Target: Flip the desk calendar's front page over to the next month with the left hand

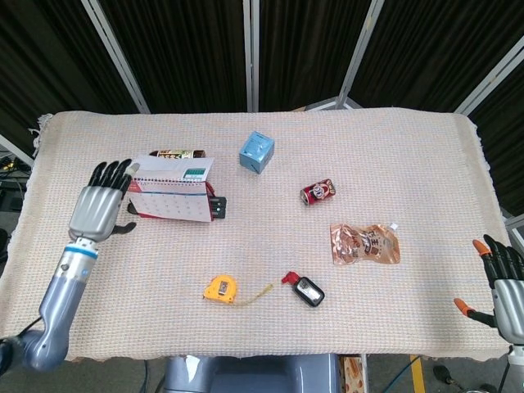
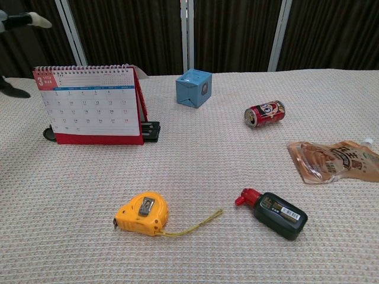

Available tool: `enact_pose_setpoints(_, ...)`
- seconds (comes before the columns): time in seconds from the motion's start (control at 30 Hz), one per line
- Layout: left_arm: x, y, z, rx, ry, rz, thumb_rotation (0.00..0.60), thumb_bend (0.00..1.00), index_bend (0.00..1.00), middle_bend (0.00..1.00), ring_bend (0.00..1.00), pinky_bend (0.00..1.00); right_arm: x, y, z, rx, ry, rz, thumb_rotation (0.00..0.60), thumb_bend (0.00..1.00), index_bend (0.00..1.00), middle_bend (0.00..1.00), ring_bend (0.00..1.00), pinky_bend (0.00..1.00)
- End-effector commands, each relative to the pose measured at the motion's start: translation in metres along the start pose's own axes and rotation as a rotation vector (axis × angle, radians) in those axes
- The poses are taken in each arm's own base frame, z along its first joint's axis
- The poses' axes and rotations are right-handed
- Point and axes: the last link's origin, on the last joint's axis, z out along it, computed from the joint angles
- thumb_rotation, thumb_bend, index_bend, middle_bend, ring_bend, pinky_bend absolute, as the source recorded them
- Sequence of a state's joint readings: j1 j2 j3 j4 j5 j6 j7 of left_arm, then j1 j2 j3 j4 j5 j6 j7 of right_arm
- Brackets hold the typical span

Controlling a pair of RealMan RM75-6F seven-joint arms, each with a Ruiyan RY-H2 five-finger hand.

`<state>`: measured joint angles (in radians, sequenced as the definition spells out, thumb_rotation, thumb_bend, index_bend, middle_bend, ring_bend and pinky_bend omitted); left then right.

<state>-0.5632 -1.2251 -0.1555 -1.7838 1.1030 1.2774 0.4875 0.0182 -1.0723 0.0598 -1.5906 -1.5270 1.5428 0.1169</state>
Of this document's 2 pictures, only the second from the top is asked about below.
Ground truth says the dark brown curtain panel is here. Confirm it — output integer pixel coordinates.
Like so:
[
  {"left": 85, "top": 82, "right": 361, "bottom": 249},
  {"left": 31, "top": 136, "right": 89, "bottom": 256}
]
[
  {"left": 193, "top": 0, "right": 282, "bottom": 73},
  {"left": 0, "top": 0, "right": 79, "bottom": 79},
  {"left": 277, "top": 0, "right": 379, "bottom": 72},
  {"left": 68, "top": 0, "right": 188, "bottom": 77}
]

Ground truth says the blue paper box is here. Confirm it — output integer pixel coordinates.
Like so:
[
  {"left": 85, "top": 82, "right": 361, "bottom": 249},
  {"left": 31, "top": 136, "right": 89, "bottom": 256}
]
[{"left": 175, "top": 69, "right": 213, "bottom": 109}]

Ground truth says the beige woven tablecloth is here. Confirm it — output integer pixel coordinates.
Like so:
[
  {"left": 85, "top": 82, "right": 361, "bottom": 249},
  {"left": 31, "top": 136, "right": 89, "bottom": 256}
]
[{"left": 0, "top": 69, "right": 379, "bottom": 284}]

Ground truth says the black stand base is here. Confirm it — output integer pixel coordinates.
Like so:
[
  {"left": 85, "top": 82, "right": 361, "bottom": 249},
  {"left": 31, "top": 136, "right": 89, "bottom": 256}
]
[{"left": 42, "top": 121, "right": 162, "bottom": 144}]

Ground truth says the white screen frame post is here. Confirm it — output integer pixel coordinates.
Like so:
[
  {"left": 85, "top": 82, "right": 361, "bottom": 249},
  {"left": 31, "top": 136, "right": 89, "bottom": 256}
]
[
  {"left": 180, "top": 0, "right": 195, "bottom": 73},
  {"left": 54, "top": 0, "right": 89, "bottom": 67},
  {"left": 267, "top": 0, "right": 294, "bottom": 72}
]

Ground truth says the black ink bottle red cap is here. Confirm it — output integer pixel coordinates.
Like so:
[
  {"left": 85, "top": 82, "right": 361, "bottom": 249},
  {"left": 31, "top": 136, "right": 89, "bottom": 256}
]
[{"left": 235, "top": 188, "right": 309, "bottom": 241}]

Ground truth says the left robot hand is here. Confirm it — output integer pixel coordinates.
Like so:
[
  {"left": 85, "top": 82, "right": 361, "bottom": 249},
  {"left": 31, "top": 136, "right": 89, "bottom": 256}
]
[{"left": 0, "top": 9, "right": 53, "bottom": 99}]

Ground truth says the brown spouted refill pouch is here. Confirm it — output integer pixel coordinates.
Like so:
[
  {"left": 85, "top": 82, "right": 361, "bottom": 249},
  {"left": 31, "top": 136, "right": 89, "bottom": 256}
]
[{"left": 287, "top": 137, "right": 379, "bottom": 185}]

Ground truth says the red desk calendar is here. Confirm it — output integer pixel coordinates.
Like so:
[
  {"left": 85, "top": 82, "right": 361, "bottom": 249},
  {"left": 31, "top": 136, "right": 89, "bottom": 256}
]
[{"left": 32, "top": 63, "right": 149, "bottom": 146}]

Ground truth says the yellow tape measure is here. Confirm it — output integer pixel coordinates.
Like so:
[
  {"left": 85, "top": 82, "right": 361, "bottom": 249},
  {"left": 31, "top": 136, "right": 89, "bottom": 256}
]
[{"left": 113, "top": 191, "right": 224, "bottom": 237}]

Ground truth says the red cartoon drink can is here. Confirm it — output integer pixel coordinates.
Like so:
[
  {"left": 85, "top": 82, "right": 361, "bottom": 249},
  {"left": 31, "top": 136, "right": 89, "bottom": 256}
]
[{"left": 244, "top": 99, "right": 287, "bottom": 128}]

